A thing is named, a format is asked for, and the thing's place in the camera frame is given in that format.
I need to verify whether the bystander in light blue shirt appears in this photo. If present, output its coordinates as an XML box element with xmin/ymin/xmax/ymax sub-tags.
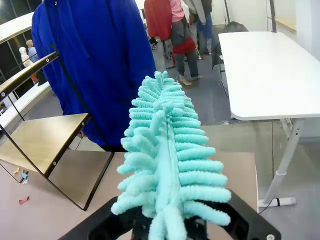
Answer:
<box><xmin>26</xmin><ymin>39</ymin><xmax>40</xmax><ymax>63</ymax></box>

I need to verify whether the black tripod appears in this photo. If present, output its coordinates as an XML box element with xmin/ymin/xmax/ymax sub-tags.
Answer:
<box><xmin>223</xmin><ymin>0</ymin><xmax>232</xmax><ymax>26</ymax></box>

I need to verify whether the bystander in red jacket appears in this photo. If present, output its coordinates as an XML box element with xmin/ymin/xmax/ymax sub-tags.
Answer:
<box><xmin>143</xmin><ymin>0</ymin><xmax>176</xmax><ymax>72</ymax></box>

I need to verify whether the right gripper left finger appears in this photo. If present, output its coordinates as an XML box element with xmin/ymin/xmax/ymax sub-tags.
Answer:
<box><xmin>58</xmin><ymin>196</ymin><xmax>151</xmax><ymax>240</ymax></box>

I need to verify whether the person in blue hoodie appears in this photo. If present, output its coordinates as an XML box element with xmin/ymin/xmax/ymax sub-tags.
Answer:
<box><xmin>31</xmin><ymin>0</ymin><xmax>158</xmax><ymax>153</ymax></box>

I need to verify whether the black stand pole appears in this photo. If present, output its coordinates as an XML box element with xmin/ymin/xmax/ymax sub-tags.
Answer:
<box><xmin>269</xmin><ymin>0</ymin><xmax>279</xmax><ymax>34</ymax></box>

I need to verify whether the person's right forearm blue sleeve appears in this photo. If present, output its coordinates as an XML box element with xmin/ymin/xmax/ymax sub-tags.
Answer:
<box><xmin>41</xmin><ymin>62</ymin><xmax>91</xmax><ymax>135</ymax></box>

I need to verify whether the two-tier wood and black shelf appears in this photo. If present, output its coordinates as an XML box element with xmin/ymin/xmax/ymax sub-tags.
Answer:
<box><xmin>0</xmin><ymin>44</ymin><xmax>116</xmax><ymax>212</ymax></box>

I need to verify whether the bystander in pink top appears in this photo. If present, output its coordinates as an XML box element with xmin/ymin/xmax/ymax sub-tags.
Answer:
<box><xmin>171</xmin><ymin>0</ymin><xmax>205</xmax><ymax>86</ymax></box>

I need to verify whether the large white table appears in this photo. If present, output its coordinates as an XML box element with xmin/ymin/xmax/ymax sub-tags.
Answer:
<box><xmin>217</xmin><ymin>31</ymin><xmax>320</xmax><ymax>208</ymax></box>

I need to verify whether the light wooden table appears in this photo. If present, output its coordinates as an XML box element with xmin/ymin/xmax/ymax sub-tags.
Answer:
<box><xmin>266</xmin><ymin>16</ymin><xmax>300</xmax><ymax>35</ymax></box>

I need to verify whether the small white desk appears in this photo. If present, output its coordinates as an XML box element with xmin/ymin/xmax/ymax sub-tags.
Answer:
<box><xmin>0</xmin><ymin>81</ymin><xmax>52</xmax><ymax>131</ymax></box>

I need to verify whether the bystander in white hood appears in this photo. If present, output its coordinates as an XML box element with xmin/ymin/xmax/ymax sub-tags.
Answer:
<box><xmin>19</xmin><ymin>46</ymin><xmax>31</xmax><ymax>68</ymax></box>

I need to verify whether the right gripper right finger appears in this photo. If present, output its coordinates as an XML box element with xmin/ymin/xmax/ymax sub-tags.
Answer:
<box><xmin>186</xmin><ymin>188</ymin><xmax>282</xmax><ymax>240</ymax></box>

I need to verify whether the bystander in grey and blue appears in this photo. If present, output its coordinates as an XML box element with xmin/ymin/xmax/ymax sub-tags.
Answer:
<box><xmin>189</xmin><ymin>0</ymin><xmax>215</xmax><ymax>55</ymax></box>

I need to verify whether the teal chenille duster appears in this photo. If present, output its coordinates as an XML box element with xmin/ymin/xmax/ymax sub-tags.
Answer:
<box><xmin>109</xmin><ymin>70</ymin><xmax>232</xmax><ymax>240</ymax></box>

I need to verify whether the black office chair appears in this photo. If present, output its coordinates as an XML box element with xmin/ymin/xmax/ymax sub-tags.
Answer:
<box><xmin>211</xmin><ymin>21</ymin><xmax>250</xmax><ymax>97</ymax></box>

